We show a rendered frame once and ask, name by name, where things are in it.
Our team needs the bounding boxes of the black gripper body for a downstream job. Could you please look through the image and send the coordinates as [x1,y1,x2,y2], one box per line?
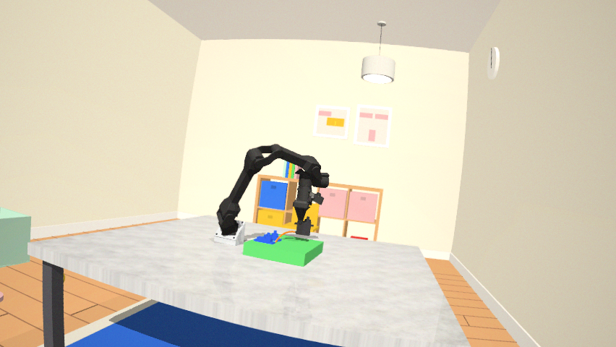
[293,185,312,208]

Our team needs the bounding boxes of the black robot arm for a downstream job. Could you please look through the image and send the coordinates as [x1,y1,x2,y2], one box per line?
[216,143,330,236]

